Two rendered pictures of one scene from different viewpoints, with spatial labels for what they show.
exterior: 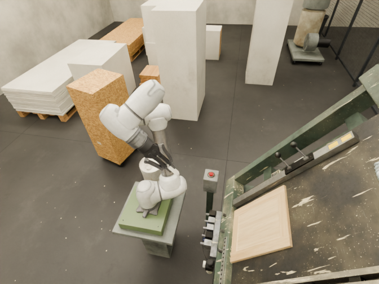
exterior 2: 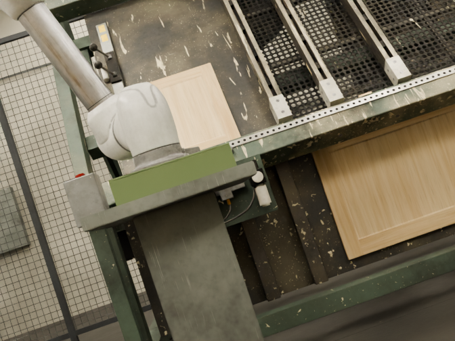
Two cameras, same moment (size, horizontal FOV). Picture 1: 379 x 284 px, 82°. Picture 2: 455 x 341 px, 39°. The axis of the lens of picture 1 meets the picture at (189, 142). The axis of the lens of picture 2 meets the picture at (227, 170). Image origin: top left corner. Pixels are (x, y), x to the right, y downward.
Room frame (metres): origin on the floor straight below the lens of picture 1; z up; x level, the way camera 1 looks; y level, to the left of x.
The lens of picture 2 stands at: (1.41, 2.33, 0.66)
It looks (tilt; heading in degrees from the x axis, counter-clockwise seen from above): 3 degrees up; 252
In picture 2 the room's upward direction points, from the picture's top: 19 degrees counter-clockwise
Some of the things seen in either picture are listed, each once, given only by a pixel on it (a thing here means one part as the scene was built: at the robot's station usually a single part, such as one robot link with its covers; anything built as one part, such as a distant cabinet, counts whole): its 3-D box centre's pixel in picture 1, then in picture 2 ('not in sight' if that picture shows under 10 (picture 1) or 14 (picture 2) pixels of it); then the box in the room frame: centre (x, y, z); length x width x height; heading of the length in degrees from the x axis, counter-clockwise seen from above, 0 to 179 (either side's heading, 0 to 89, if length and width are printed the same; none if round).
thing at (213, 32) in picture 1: (209, 42); not in sight; (5.98, -0.65, 0.36); 0.58 x 0.45 x 0.72; 76
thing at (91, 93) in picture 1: (110, 121); not in sight; (2.39, 1.07, 0.63); 0.50 x 0.42 x 1.25; 150
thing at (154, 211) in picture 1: (148, 204); (165, 157); (0.95, 0.36, 0.86); 0.22 x 0.18 x 0.06; 166
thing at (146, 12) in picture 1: (162, 20); not in sight; (5.46, 0.48, 1.08); 0.80 x 0.58 x 0.72; 166
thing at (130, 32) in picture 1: (131, 37); not in sight; (7.15, 1.63, 0.22); 2.46 x 1.04 x 0.44; 166
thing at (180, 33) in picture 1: (184, 62); not in sight; (3.62, 0.03, 0.88); 0.90 x 0.60 x 1.75; 166
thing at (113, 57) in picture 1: (106, 76); not in sight; (4.05, 1.57, 0.48); 1.00 x 0.64 x 0.95; 166
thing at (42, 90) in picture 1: (73, 74); not in sight; (4.58, 2.47, 0.31); 2.46 x 1.04 x 0.63; 166
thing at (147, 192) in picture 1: (147, 192); (144, 118); (0.97, 0.35, 1.00); 0.18 x 0.16 x 0.22; 103
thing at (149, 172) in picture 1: (153, 169); not in sight; (1.84, 0.50, 0.24); 0.32 x 0.30 x 0.47; 166
